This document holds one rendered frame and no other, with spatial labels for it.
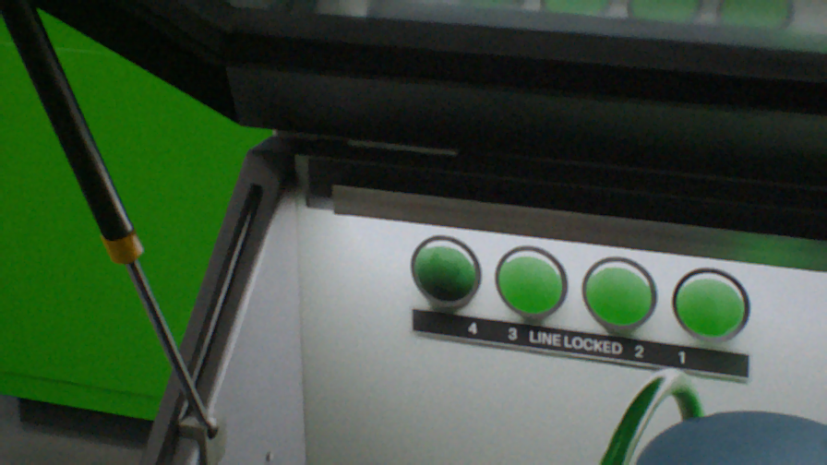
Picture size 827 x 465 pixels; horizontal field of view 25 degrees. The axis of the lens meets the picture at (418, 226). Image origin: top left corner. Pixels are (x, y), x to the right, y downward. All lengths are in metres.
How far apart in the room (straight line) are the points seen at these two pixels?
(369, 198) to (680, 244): 0.21
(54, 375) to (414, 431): 2.87
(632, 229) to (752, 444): 0.61
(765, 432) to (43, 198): 3.47
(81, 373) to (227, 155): 0.66
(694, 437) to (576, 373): 0.68
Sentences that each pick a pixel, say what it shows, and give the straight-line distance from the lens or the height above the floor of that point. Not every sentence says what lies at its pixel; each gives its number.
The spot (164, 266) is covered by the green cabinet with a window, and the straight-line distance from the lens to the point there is 3.89.
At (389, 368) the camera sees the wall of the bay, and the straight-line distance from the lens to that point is 1.30.
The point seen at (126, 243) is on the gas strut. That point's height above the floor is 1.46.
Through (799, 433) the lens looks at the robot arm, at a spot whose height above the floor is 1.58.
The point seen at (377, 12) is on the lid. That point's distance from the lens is 1.00.
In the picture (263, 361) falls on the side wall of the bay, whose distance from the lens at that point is 1.27.
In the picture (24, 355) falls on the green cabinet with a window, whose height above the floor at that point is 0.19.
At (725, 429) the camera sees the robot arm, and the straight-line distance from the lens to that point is 0.58.
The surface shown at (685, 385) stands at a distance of 1.02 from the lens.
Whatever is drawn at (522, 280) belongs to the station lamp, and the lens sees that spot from 1.22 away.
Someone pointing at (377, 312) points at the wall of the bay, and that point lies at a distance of 1.28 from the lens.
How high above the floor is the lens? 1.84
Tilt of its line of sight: 20 degrees down
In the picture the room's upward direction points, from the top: 1 degrees counter-clockwise
